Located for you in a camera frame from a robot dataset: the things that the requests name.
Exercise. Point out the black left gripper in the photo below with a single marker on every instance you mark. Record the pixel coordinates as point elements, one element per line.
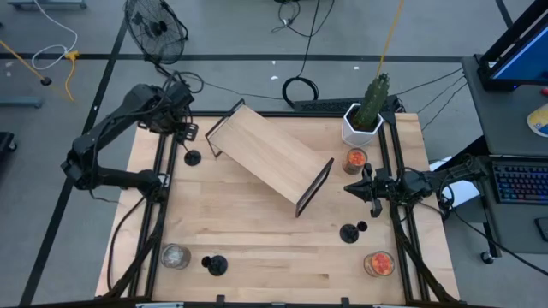
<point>177,104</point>

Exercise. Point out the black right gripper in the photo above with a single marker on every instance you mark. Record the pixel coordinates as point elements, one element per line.
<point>385,188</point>

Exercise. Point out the black candle stick holder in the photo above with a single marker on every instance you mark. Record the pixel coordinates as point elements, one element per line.
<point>192,158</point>
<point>349,233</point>
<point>218,265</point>

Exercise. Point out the orange label candle jar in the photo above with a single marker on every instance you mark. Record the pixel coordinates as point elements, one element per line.
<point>355,159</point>

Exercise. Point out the grey glass candle jar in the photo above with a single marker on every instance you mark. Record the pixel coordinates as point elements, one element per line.
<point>176,256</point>

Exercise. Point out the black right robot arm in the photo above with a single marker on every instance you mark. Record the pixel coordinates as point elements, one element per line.
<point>445,177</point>

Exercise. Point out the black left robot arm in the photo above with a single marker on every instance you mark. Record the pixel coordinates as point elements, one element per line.
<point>128,107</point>

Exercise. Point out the white hexagonal plant pot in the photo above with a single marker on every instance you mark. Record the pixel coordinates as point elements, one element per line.
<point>357,137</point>

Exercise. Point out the orange labelled tin can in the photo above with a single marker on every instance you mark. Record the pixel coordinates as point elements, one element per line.
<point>379,264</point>

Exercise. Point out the wooden shelf riser metal legs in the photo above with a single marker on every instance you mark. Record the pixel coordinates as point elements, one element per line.
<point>269,149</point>

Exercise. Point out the green cactus plant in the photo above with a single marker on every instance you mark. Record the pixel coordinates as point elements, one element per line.
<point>373,100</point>

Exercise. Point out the black keyboard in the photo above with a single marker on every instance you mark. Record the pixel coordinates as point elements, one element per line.
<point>325,104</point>

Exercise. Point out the black floor fan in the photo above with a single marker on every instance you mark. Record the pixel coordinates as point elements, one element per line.
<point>156,30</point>

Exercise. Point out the grey desk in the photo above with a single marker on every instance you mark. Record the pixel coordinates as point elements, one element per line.
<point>496,111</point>

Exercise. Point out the backlit colourful keyboard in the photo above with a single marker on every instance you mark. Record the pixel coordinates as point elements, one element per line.
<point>520,181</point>

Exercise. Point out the yellow blue round pad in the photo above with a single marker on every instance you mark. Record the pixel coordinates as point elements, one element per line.
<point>539,120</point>

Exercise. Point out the computer monitor blue screen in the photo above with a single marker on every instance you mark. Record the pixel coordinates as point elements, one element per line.
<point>522,60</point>

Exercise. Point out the black aluminium rig frame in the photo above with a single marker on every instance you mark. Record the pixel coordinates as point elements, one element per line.
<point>278,114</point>

